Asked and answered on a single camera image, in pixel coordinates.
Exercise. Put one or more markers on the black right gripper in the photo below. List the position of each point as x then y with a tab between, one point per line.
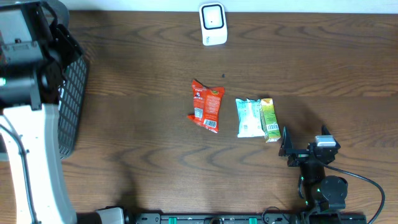
287	149

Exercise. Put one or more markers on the green yellow juice carton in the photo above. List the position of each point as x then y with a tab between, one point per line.
269	120

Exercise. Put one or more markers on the light blue snack packet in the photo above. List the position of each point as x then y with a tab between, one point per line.
249	116

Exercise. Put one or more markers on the red chips bag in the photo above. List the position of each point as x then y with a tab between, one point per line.
206	106

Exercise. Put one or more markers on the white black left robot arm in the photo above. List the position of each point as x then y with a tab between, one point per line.
43	80

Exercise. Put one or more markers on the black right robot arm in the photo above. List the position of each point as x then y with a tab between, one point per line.
324	195

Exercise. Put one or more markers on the white barcode scanner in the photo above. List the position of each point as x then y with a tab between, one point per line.
213	24

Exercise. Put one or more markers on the grey plastic mesh basket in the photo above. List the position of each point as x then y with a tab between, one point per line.
75	75

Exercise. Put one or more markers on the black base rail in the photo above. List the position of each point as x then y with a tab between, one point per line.
155	218

